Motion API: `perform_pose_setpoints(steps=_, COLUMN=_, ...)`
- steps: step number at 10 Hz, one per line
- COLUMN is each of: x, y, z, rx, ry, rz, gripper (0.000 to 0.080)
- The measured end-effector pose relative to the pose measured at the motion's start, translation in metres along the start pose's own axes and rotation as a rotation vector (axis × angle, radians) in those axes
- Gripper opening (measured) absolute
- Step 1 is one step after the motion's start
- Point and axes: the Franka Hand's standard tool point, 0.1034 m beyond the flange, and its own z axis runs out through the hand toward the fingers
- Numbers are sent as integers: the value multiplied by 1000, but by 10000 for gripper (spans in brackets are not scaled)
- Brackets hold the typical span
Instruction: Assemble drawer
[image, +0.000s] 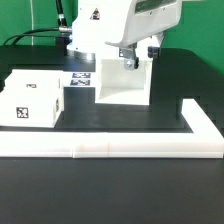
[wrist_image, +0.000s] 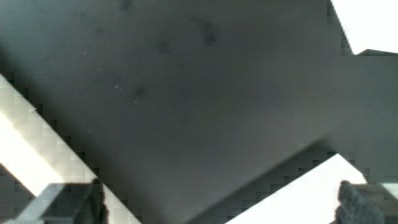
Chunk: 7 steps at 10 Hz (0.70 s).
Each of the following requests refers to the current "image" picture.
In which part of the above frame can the white marker tag plate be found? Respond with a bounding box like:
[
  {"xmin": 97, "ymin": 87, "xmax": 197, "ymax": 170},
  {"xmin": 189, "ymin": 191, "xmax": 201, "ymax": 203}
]
[{"xmin": 62, "ymin": 71, "xmax": 97, "ymax": 88}]

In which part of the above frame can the white L-shaped fixture wall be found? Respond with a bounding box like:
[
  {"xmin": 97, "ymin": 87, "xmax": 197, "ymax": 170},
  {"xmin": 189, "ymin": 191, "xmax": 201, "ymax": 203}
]
[{"xmin": 0, "ymin": 99, "xmax": 224, "ymax": 158}]

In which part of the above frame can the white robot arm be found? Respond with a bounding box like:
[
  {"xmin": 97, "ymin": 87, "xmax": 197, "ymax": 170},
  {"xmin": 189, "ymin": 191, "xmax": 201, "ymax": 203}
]
[{"xmin": 67, "ymin": 0, "xmax": 182, "ymax": 70}]

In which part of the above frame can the white front drawer box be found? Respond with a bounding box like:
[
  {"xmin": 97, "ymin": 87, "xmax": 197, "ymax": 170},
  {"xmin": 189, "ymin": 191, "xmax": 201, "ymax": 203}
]
[{"xmin": 0, "ymin": 89, "xmax": 63, "ymax": 128}]

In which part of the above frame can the white drawer box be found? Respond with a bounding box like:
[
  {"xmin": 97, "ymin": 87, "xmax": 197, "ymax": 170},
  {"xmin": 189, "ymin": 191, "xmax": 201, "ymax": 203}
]
[
  {"xmin": 4, "ymin": 69, "xmax": 63, "ymax": 90},
  {"xmin": 0, "ymin": 89, "xmax": 63, "ymax": 128}
]

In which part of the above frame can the white drawer cabinet housing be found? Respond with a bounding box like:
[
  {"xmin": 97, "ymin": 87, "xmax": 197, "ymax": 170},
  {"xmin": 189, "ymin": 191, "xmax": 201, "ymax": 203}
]
[{"xmin": 95, "ymin": 46, "xmax": 154, "ymax": 106}]

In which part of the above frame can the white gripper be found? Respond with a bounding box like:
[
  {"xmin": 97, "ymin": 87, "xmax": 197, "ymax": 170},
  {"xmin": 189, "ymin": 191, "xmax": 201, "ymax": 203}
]
[{"xmin": 105, "ymin": 0, "xmax": 182, "ymax": 70}]

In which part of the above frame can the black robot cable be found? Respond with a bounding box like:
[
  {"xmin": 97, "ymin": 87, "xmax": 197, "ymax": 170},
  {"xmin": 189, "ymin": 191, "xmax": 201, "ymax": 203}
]
[{"xmin": 2, "ymin": 0, "xmax": 74, "ymax": 46}]

